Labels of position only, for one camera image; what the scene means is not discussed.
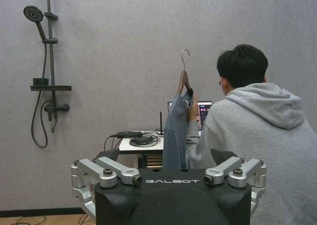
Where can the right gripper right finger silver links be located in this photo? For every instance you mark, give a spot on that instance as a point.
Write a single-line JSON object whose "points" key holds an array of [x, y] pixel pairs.
{"points": [[252, 170]]}

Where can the black antenna on round base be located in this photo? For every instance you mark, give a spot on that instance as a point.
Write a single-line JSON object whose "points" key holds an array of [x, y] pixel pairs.
{"points": [[160, 126]]}

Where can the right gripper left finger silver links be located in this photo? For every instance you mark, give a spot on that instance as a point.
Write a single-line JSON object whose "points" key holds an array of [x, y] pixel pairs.
{"points": [[85, 170]]}

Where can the black shower shelf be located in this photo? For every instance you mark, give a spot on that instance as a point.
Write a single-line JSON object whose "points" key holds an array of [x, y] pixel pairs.
{"points": [[50, 88]]}

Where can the drawer unit with yellow stripes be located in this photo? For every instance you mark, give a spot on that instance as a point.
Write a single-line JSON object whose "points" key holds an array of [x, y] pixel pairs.
{"points": [[153, 161]]}

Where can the black shower head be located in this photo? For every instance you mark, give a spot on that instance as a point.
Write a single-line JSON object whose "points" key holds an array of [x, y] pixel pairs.
{"points": [[33, 13]]}

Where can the black power adapter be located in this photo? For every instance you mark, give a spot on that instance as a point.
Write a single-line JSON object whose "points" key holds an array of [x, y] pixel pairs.
{"points": [[128, 134]]}

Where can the black shower mixer tap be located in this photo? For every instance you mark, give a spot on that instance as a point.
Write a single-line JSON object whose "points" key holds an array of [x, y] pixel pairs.
{"points": [[55, 108]]}

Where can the person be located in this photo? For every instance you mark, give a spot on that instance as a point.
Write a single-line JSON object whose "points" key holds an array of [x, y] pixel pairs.
{"points": [[257, 135]]}

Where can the wooden hanger with metal hook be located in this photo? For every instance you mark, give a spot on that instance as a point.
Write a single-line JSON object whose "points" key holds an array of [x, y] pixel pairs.
{"points": [[183, 78]]}

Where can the small black box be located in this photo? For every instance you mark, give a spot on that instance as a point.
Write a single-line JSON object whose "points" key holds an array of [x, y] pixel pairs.
{"points": [[40, 82]]}

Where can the small white table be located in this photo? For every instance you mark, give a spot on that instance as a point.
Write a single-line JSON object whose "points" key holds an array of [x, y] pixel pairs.
{"points": [[143, 148]]}

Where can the blue-grey garment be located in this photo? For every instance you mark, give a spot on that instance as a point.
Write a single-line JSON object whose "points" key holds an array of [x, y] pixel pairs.
{"points": [[174, 135]]}

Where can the open laptop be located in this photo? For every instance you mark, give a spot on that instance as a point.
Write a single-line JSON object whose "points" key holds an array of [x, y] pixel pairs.
{"points": [[205, 113]]}

